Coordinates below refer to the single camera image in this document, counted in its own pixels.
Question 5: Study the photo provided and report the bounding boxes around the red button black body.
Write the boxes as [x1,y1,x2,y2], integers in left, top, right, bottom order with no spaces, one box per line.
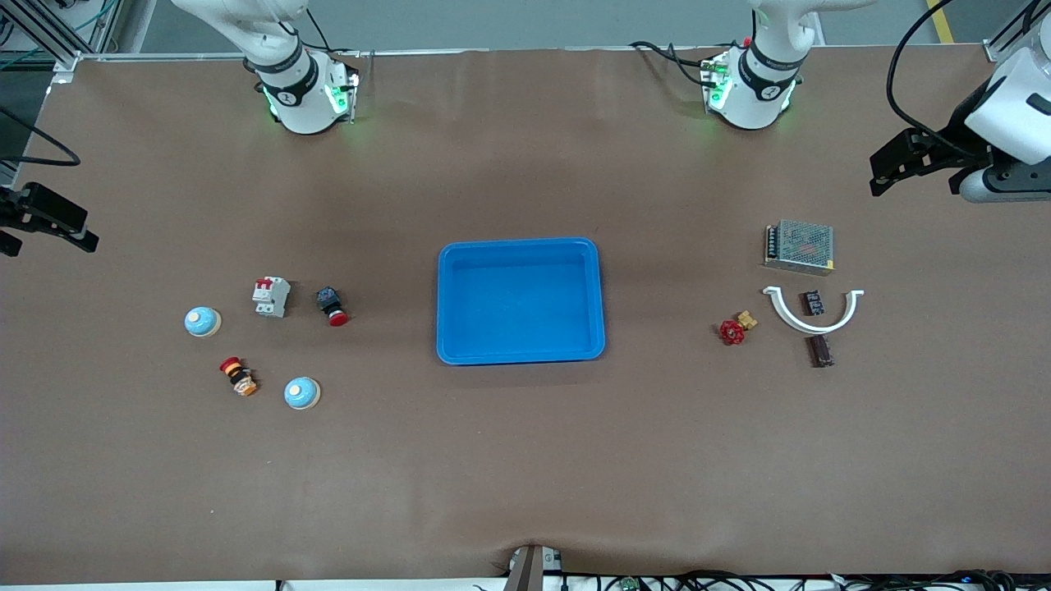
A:
[316,286,350,328]

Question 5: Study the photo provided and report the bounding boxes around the black base cables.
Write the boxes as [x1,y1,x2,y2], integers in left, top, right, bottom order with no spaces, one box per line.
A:
[629,39,717,88]

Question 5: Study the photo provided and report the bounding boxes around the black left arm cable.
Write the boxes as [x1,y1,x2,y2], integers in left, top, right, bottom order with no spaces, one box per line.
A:
[885,0,994,155]

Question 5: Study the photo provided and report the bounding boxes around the white curved plastic bracket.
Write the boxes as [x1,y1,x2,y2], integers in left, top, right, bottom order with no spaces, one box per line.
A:
[762,285,865,335]

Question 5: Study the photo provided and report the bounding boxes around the blue bell cream button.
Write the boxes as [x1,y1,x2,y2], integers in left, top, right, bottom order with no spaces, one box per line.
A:
[184,305,223,338]
[283,377,322,411]

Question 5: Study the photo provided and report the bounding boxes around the metal mesh power supply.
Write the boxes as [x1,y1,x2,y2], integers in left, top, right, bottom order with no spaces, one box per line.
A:
[763,218,836,277]

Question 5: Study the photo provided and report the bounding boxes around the brown table mat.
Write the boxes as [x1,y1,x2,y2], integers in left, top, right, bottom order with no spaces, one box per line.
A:
[0,45,1051,585]

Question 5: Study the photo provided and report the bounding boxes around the white circuit breaker red switch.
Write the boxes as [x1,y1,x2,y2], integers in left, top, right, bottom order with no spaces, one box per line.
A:
[251,276,291,318]

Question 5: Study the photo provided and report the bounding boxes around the red button yellow ring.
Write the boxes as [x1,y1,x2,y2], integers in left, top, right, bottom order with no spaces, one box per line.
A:
[218,356,259,398]

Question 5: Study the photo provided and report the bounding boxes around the brass valve red handwheel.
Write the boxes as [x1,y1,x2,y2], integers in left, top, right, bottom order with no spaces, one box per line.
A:
[719,309,759,346]

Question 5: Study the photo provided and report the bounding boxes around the aluminium frame with rail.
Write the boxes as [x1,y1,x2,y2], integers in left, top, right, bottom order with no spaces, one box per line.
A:
[0,0,493,83]

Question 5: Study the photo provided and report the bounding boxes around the blue plastic tray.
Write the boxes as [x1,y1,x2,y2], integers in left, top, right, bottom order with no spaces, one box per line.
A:
[436,237,607,366]

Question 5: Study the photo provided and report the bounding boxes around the aluminium frame post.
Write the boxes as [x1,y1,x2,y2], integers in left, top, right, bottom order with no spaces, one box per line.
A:
[984,12,1031,63]

